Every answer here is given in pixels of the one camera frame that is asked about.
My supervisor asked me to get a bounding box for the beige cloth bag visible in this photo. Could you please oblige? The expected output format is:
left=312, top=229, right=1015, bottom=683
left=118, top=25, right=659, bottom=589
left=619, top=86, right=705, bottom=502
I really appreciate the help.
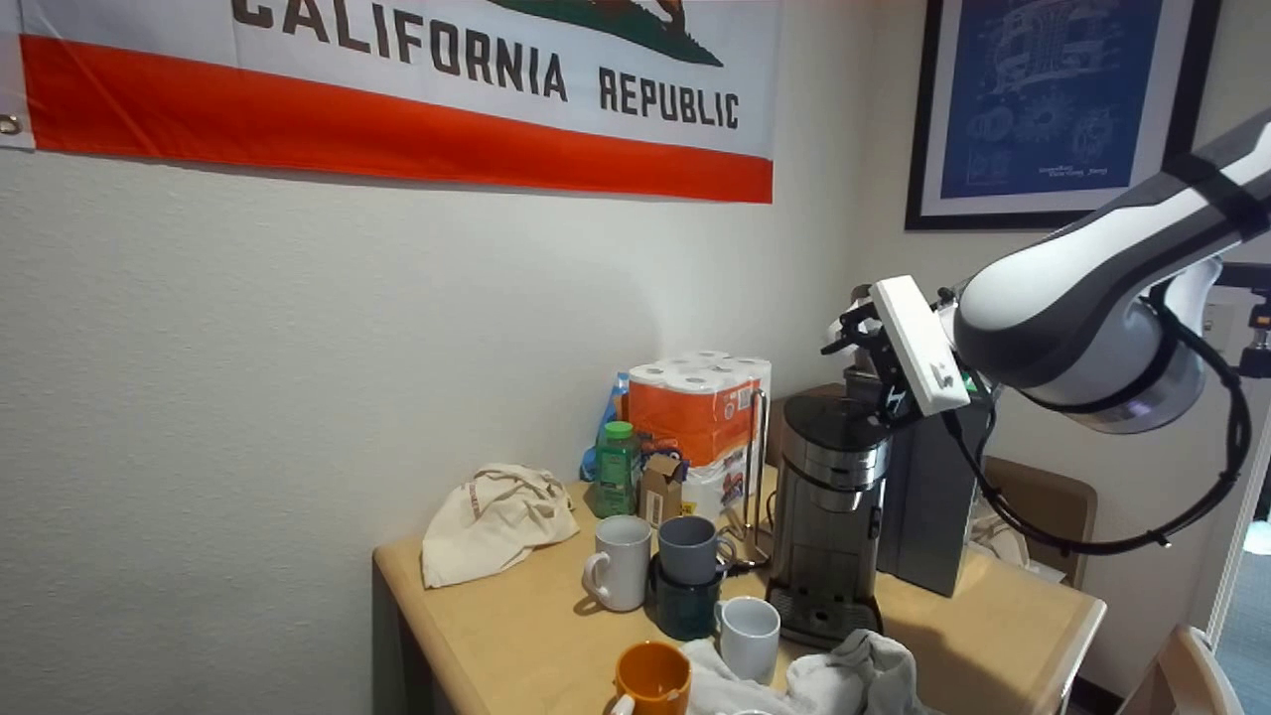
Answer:
left=417, top=461, right=584, bottom=593

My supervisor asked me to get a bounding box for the California Republic flag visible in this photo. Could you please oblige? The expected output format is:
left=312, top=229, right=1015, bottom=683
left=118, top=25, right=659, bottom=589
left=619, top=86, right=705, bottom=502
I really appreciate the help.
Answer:
left=0, top=0, right=781, bottom=212

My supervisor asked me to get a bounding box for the blue-gray mug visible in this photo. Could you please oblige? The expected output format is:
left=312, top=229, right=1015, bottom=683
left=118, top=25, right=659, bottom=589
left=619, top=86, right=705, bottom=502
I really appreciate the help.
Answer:
left=654, top=512, right=737, bottom=589

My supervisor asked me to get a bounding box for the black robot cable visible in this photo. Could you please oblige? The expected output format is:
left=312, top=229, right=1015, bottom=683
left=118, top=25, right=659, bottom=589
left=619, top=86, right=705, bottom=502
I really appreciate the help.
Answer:
left=942, top=270, right=1257, bottom=560

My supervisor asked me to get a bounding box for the black and steel coffee maker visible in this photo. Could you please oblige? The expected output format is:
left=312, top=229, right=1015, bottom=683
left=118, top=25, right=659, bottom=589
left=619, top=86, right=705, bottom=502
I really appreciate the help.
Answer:
left=765, top=380, right=892, bottom=651

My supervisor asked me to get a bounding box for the dark teal mug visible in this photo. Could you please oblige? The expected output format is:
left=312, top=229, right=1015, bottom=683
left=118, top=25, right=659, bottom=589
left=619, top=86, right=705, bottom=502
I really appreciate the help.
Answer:
left=644, top=552, right=732, bottom=643

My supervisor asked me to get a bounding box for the small brown carton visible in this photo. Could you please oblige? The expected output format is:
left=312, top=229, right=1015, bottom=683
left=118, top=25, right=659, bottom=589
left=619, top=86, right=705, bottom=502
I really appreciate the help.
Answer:
left=635, top=443, right=689, bottom=528

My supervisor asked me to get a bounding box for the gray plastic bin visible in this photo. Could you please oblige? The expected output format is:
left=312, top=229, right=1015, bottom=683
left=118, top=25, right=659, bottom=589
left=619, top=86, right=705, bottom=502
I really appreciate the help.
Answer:
left=877, top=394, right=1002, bottom=601

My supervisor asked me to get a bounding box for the orange mug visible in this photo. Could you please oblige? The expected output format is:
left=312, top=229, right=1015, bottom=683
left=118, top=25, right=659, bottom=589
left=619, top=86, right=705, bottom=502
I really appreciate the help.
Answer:
left=607, top=638, right=695, bottom=715

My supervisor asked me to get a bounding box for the green plastic bottle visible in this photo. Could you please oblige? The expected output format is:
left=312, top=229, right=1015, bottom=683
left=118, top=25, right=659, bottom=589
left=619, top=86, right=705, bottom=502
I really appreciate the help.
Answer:
left=588, top=416, right=644, bottom=522

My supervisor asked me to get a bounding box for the framed blue poster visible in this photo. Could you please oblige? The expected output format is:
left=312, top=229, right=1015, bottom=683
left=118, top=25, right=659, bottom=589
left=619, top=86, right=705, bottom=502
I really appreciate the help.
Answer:
left=901, top=0, right=1223, bottom=233

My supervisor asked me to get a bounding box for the light wooden chair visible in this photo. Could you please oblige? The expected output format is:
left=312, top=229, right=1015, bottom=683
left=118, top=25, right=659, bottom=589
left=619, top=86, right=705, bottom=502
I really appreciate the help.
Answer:
left=1120, top=623, right=1247, bottom=715

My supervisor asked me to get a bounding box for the paper towel multipack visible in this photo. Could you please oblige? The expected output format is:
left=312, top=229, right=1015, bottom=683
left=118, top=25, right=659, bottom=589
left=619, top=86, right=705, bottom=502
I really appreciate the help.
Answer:
left=625, top=351, right=774, bottom=531

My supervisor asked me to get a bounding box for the patterned seat cushion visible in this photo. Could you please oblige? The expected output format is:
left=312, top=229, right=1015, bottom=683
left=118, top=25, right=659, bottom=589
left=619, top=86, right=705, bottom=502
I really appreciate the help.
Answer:
left=964, top=507, right=1031, bottom=571

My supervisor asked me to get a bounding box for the white mug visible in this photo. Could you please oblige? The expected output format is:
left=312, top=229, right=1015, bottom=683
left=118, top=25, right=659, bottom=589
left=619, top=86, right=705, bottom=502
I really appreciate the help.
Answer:
left=581, top=512, right=654, bottom=617

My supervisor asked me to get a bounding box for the light gray mug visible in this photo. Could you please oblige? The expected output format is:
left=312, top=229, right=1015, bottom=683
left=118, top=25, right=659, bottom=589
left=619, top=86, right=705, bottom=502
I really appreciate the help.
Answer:
left=709, top=593, right=786, bottom=688

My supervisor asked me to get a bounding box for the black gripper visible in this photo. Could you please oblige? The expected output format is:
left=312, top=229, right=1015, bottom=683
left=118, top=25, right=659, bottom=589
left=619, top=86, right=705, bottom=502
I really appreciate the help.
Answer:
left=818, top=298, right=921, bottom=430

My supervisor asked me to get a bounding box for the white towel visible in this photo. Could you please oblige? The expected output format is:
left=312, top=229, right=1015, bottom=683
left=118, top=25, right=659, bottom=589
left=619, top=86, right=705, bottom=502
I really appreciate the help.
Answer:
left=679, top=623, right=930, bottom=715

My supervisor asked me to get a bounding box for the metal wire holder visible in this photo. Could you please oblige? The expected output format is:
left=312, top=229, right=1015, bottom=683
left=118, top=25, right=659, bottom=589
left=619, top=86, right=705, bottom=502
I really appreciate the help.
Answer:
left=723, top=390, right=791, bottom=571

